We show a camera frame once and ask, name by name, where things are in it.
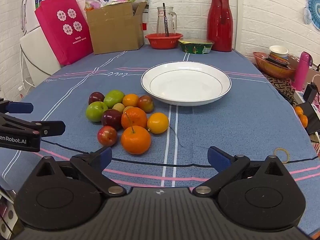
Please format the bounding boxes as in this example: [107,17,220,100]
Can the small red apple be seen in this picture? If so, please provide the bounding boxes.
[97,126,118,147]

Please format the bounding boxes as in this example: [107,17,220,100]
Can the large front orange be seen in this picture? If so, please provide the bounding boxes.
[120,126,151,155]

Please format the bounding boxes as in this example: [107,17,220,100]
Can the dark red plum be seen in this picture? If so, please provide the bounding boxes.
[101,109,122,131]
[88,92,105,105]

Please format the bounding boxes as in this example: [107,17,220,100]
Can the large orange with stem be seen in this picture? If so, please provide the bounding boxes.
[121,107,148,129]

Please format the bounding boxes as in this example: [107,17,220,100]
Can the tan brown longan fruit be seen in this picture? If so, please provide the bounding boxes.
[112,103,125,113]

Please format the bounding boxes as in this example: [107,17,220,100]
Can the green apple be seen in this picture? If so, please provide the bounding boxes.
[86,101,108,122]
[104,89,125,108]

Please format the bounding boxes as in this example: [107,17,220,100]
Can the yellow orange citrus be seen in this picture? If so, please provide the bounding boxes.
[147,112,169,134]

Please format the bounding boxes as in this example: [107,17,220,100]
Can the red brown plum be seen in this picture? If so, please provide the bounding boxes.
[137,95,154,113]

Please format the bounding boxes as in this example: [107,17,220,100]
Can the white water dispenser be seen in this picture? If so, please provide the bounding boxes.
[20,0,61,87]

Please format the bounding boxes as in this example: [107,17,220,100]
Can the blue striped tablecloth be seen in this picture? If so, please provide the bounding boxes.
[1,46,319,233]

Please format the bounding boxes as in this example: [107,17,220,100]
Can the yellow rubber band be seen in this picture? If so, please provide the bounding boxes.
[273,147,290,164]

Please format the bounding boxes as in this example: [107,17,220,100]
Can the small orange tangerine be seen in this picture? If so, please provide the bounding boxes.
[122,94,139,107]

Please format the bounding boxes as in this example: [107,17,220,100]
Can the oranges on side shelf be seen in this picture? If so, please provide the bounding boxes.
[294,106,309,128]

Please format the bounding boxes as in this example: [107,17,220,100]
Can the white round plate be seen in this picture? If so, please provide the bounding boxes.
[140,61,232,106]

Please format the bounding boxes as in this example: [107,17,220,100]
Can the brown patterned cloth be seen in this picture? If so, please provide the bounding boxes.
[263,73,298,106]

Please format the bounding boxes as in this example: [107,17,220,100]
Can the pink tote bag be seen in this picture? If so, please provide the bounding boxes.
[35,0,93,66]

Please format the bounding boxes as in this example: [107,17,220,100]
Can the black power adapter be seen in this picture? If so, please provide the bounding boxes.
[303,82,319,103]

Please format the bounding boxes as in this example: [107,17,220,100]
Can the brown cardboard box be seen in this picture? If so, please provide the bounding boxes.
[86,2,146,55]

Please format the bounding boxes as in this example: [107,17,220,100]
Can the green instant noodle bowl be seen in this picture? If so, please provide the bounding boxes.
[178,38,214,55]

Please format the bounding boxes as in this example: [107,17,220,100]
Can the white paper cup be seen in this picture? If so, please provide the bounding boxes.
[269,45,289,59]

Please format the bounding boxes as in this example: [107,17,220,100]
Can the pink thermos bottle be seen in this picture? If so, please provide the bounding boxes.
[292,51,313,91]

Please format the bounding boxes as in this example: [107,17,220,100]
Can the red thermos jug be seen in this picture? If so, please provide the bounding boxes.
[207,0,233,52]

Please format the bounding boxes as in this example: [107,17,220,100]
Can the red plastic basket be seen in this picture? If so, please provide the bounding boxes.
[145,33,183,50]

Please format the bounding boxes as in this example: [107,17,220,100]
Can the black utensil in pitcher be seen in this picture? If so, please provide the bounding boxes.
[163,2,169,37]

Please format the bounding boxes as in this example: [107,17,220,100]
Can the glass pitcher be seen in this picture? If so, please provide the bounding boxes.
[157,6,177,37]

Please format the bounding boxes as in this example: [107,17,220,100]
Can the black thin cable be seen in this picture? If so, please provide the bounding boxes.
[39,138,320,169]

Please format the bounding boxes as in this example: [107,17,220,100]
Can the blue wall decoration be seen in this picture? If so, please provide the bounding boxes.
[303,0,320,30]

